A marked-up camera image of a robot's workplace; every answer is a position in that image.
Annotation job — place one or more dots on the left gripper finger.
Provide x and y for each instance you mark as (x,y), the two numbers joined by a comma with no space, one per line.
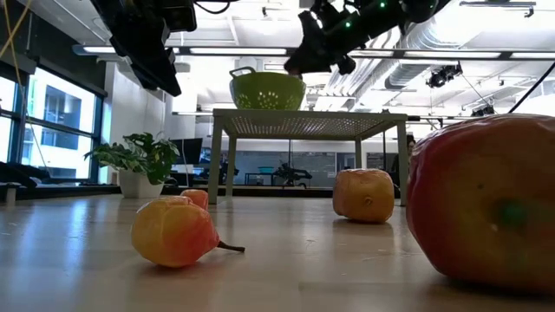
(156,69)

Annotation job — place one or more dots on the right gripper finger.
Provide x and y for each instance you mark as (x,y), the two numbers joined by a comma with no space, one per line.
(347,65)
(310,60)

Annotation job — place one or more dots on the green plastic colander bowl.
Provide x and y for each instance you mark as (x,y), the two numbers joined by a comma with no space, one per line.
(266,91)

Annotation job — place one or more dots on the orange toy orange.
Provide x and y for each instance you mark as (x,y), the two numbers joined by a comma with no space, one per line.
(364,195)

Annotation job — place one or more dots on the small red-orange toy fruit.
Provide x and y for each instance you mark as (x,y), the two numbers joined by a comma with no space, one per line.
(197,197)

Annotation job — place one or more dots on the yellow-orange toy pear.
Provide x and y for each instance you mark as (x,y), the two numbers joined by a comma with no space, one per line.
(173,234)

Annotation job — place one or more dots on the red toy apple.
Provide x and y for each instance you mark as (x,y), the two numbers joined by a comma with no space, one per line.
(477,195)

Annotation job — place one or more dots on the black background robot arm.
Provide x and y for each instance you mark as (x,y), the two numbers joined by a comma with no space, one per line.
(290,173)

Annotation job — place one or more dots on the pale green perforated metal shelf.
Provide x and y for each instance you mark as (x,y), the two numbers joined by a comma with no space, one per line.
(303,115)

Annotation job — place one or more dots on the long ceiling light bar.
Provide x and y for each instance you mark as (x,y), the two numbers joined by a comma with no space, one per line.
(238,50)

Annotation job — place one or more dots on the black computer monitor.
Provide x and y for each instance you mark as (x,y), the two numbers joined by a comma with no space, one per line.
(188,149)

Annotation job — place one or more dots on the green leafy plant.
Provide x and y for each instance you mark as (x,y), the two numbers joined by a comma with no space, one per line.
(147,156)

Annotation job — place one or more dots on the black ceiling spotlight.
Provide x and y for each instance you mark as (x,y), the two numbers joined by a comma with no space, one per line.
(483,111)
(442,74)

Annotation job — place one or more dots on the person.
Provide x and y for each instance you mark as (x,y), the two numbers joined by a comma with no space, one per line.
(410,143)

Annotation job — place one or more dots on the white plant pot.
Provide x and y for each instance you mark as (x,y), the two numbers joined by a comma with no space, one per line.
(139,188)

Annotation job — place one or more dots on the dark bench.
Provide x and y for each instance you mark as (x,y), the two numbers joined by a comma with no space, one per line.
(17,173)

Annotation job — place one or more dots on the black aluminium table frame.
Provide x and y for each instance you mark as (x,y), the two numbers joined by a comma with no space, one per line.
(260,190)

